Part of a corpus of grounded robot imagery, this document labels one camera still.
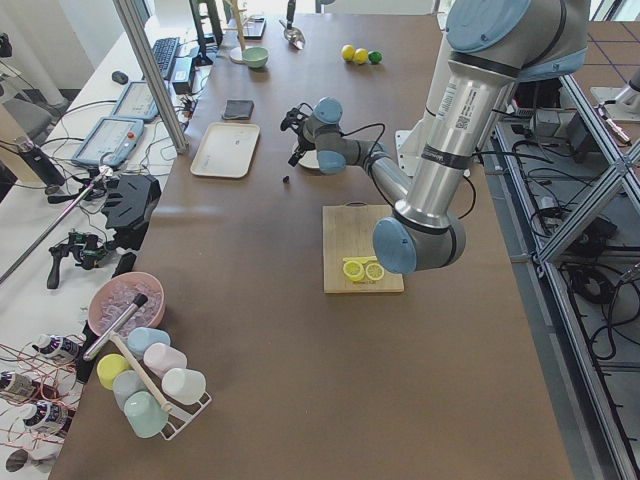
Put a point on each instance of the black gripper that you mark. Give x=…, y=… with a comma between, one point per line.
x=303, y=142
x=290, y=11

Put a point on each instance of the cream round plate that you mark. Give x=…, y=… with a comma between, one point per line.
x=308, y=158

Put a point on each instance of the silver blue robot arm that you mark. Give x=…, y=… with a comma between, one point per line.
x=489, y=46

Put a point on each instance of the cream rabbit tray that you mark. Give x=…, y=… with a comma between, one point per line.
x=226, y=150

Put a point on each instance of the metal scoop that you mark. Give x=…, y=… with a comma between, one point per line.
x=293, y=35

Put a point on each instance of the green bowl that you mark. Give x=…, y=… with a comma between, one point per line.
x=255, y=57

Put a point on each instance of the wooden stand with base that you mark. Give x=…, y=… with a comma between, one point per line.
x=237, y=54

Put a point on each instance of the grey folded cloth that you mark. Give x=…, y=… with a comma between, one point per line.
x=236, y=109

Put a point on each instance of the bamboo cutting board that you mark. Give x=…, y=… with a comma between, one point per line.
x=347, y=231

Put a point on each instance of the green lime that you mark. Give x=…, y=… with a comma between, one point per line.
x=375, y=57

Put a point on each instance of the yellow plastic knife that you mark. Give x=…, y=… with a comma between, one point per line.
x=360, y=259

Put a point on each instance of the lemon slice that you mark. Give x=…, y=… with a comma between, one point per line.
x=353, y=270
x=374, y=272

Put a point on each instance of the black keyboard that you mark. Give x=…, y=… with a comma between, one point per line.
x=164, y=51

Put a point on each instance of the teach pendant far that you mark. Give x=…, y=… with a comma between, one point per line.
x=137, y=102

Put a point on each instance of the teach pendant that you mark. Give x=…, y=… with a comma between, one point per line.
x=137, y=102
x=110, y=142

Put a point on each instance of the black perforated device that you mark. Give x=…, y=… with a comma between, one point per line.
x=130, y=201

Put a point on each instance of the black computer mouse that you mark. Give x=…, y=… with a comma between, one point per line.
x=120, y=77

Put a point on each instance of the teach pendant near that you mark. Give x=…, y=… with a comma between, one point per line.
x=110, y=142

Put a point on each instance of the metal muddler black tip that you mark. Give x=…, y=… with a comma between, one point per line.
x=138, y=301

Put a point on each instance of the pink bowl with ice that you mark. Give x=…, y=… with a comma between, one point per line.
x=116, y=295

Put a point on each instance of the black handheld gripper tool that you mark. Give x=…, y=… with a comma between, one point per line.
x=87, y=249

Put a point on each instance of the blue cup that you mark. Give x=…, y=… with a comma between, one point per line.
x=141, y=338

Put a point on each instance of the pink cup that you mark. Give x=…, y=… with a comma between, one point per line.
x=159, y=358

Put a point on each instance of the white cup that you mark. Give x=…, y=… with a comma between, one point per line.
x=184, y=385

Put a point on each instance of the yellow cup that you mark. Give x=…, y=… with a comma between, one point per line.
x=110, y=367

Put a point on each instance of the grey cup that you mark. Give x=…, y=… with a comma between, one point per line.
x=125, y=385

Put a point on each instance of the white cup rack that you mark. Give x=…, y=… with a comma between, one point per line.
x=179, y=417

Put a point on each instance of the mint green cup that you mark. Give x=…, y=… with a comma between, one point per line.
x=144, y=414

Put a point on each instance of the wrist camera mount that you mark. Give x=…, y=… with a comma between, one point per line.
x=296, y=117

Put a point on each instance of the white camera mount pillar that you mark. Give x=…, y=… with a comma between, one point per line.
x=410, y=143

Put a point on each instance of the aluminium frame post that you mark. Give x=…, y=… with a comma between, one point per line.
x=135, y=31

